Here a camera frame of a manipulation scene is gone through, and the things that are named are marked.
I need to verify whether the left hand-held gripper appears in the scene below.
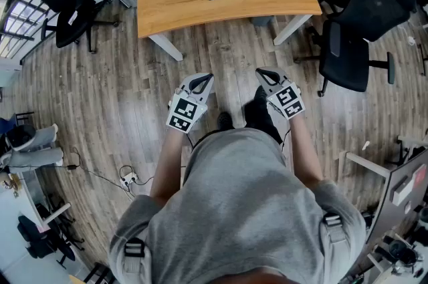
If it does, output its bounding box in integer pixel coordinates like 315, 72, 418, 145
166, 73, 215, 134

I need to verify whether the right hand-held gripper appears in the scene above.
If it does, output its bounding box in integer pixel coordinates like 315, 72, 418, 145
255, 66, 306, 120

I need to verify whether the person's left forearm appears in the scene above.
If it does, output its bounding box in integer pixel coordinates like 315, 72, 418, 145
149, 128, 185, 206

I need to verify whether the person's right forearm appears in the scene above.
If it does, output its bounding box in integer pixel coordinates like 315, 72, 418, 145
286, 114, 324, 186

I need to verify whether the person's right leg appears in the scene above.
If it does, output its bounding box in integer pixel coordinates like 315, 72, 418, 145
243, 85, 284, 145

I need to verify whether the person's leg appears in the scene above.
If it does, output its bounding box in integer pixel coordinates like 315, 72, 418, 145
31, 124, 60, 150
243, 85, 284, 145
192, 111, 235, 150
7, 147, 64, 174

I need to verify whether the person's left leg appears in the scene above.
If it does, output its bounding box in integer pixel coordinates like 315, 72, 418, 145
192, 111, 235, 150

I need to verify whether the black mesh office chair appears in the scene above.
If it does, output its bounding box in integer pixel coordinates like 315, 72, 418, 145
294, 0, 417, 98

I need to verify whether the wooden table with white legs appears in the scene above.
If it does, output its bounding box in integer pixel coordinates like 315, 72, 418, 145
137, 0, 322, 61

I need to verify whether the white power strip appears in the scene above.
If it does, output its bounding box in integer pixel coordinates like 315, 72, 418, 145
119, 172, 138, 192

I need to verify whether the person's grey shirt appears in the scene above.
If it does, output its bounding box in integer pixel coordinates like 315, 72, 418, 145
108, 128, 367, 284

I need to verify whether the black office chair with tag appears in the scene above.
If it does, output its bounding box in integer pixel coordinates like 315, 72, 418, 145
25, 0, 121, 55

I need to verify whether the grey desk partition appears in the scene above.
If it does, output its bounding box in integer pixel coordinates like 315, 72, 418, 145
366, 148, 428, 245

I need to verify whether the small white box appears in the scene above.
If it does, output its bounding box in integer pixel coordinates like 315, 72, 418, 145
391, 180, 419, 206

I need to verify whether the black framed window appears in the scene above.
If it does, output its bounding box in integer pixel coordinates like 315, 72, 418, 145
0, 0, 58, 59

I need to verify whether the black swivel chair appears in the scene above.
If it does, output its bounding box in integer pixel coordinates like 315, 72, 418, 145
16, 202, 84, 270

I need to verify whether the black floor cable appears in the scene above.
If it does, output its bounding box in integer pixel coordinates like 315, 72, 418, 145
66, 147, 154, 194

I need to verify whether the grey shoulder strap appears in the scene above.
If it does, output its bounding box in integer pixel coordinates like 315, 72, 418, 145
320, 211, 350, 245
123, 237, 148, 284

